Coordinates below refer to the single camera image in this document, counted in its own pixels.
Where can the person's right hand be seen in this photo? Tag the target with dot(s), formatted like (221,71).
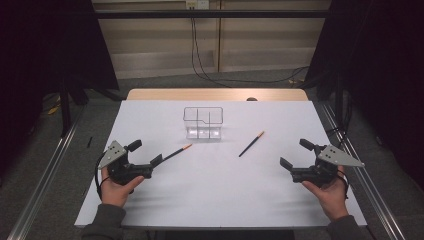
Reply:
(331,200)

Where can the black metal stand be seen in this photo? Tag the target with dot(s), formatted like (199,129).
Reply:
(339,100)
(65,110)

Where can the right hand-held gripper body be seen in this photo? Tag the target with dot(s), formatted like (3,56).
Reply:
(320,171)

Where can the yellow scrap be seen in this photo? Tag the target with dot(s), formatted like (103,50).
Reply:
(53,110)

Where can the dark curtain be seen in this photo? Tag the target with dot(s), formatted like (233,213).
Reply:
(383,66)
(40,50)

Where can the white table mat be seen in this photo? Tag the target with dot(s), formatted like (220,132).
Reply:
(213,190)

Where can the black metal crossbar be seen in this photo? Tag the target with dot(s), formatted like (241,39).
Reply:
(206,14)

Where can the white wall socket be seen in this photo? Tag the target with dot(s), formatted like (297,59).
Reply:
(197,4)

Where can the clear plastic pen holder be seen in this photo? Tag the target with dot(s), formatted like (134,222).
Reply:
(203,125)

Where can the person's left hand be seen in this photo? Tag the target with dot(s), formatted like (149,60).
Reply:
(115,193)

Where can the small black stick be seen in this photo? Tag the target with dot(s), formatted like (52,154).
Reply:
(89,142)

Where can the wooden table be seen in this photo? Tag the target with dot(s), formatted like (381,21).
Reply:
(200,94)

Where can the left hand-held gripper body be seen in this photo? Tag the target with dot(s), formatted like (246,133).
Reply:
(128,171)

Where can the aluminium floor rail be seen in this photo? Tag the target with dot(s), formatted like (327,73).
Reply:
(370,186)
(43,186)

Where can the black pencil with orange end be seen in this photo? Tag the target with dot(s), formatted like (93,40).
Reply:
(176,152)
(251,144)

